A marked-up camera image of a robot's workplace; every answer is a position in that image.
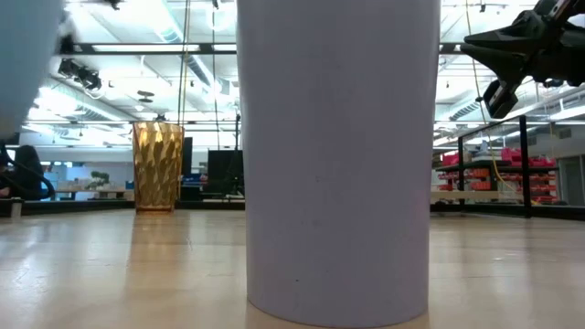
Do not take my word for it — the black looped cable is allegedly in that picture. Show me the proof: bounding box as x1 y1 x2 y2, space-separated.
0 144 57 201

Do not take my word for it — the black frame-mounted camera cluster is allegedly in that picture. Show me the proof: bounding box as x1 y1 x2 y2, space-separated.
58 58 103 91

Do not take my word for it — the wooden bench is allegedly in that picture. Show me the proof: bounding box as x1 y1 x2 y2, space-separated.
49 186 134 201

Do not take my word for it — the rack with red bins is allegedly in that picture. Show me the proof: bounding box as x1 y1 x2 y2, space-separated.
433 146 559 205

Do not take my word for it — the person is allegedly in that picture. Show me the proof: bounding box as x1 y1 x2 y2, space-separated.
0 144 47 201

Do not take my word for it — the light blue plastic cup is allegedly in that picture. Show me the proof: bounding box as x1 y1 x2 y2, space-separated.
0 0 66 141

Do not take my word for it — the black table edge rail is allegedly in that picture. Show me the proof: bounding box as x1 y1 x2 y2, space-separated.
0 198 585 221

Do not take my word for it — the black horizontal frame bar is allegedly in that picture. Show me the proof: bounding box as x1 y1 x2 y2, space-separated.
58 42 467 57

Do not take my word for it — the lavender plastic cup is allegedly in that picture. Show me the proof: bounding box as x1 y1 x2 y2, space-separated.
236 0 442 329

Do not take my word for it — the black monitor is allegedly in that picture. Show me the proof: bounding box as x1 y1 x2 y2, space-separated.
181 136 194 177
207 149 245 196

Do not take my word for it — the yellow hanging cable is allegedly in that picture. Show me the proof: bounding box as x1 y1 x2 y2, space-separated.
464 0 520 193

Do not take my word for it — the amber faceted tumbler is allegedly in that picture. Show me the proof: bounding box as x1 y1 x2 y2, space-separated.
132 120 186 214

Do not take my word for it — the grey table-edge bracket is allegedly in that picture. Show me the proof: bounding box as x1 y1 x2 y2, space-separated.
0 196 24 218

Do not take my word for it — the black frame wooden shelf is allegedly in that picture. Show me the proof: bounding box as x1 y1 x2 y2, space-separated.
431 114 534 219

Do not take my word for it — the grey door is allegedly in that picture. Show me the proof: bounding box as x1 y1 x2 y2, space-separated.
558 154 585 207

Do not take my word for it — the green potted plant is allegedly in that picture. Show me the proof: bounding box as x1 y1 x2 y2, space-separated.
85 170 112 191

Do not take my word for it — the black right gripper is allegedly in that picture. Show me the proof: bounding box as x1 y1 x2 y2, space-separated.
460 0 585 88

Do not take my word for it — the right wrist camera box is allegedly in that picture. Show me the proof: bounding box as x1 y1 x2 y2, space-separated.
483 78 521 120

